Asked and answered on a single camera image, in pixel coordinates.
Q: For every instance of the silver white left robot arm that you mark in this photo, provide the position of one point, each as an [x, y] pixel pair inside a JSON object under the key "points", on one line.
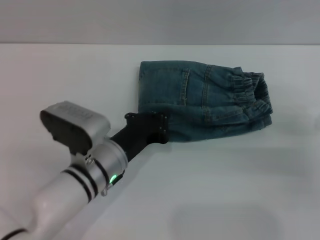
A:
{"points": [[62, 195]]}

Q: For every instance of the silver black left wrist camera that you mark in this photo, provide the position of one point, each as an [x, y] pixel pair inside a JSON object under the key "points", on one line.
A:
{"points": [[75, 125]]}

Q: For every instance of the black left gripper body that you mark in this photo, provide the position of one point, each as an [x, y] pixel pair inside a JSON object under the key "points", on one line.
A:
{"points": [[142, 135]]}

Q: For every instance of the blue denim jeans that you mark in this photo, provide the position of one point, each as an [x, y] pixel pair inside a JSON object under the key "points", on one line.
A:
{"points": [[200, 100]]}

